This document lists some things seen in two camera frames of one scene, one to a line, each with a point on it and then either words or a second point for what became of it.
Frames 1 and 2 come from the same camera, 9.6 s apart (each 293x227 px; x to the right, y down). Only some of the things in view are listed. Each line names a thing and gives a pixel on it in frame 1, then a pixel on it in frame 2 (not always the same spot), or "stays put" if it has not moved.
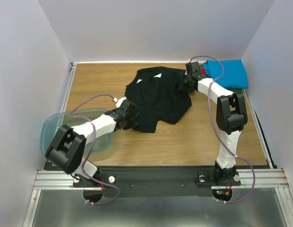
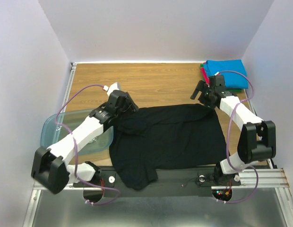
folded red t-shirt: [203, 71] stays put
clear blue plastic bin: [52, 125] stays put
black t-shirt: [155, 93] → [145, 139]
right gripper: [184, 84] → [202, 89]
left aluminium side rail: [71, 79] stays put
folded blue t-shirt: [235, 75] stays put
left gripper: [131, 125] → [125, 114]
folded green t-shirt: [234, 91] stays put
